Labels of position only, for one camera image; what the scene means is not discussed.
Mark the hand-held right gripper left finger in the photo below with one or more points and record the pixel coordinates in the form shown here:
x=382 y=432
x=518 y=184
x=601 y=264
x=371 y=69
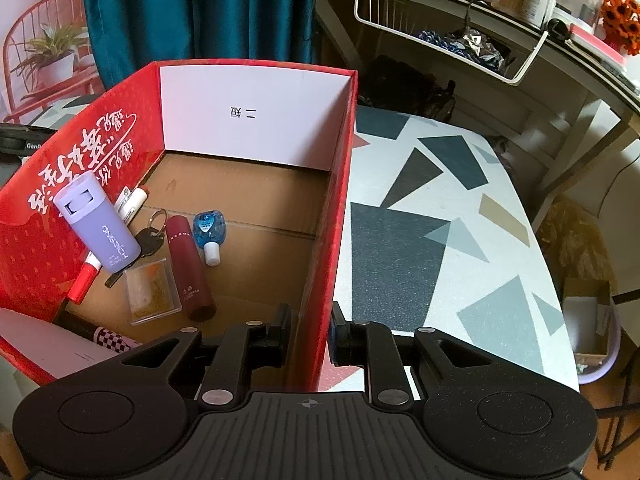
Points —
x=280 y=332

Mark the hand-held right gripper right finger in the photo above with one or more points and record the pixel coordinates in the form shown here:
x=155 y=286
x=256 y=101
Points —
x=341 y=337

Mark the lilac plastic bottle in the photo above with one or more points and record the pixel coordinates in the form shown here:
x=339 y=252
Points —
x=97 y=222

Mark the dark red tube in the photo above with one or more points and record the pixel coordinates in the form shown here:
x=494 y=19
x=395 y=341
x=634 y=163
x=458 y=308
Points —
x=187 y=270

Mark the red cardboard box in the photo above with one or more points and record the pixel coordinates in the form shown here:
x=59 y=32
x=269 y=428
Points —
x=30 y=260

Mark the blue correction tape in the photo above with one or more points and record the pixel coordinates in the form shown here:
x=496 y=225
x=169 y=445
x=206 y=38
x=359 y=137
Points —
x=210 y=232

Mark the white marker with red cap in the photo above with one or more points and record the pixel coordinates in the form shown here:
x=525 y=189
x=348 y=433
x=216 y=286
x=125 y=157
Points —
x=131 y=205

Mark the clear plastic case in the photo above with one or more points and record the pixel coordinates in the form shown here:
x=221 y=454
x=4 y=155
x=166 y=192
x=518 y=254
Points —
x=150 y=285

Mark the checkered black tube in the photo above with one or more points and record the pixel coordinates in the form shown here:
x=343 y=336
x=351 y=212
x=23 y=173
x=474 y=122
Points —
x=110 y=337

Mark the printed pink backdrop cloth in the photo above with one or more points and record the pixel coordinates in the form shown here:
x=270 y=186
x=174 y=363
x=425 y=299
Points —
x=40 y=10

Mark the teal curtain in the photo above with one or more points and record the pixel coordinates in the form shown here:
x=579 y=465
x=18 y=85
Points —
x=200 y=10

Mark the yellowish plastic bag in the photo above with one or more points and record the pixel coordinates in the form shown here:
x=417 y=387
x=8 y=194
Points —
x=575 y=240

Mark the black bag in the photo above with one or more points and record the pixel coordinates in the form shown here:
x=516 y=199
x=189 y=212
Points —
x=410 y=87

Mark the lavender plastic basin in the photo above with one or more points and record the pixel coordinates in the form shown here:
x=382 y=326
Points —
x=612 y=360

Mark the grey desk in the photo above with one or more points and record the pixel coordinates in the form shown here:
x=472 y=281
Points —
x=565 y=105

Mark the silver foil packet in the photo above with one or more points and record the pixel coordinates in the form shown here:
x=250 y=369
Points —
x=480 y=45

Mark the black round device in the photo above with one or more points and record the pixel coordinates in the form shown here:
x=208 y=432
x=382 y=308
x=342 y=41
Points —
x=557 y=27

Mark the pink flat box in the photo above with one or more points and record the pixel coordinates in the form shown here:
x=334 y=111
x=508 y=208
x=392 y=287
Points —
x=595 y=40

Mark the orange artificial flowers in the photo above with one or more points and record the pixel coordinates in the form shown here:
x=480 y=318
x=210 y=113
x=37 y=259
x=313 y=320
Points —
x=622 y=15

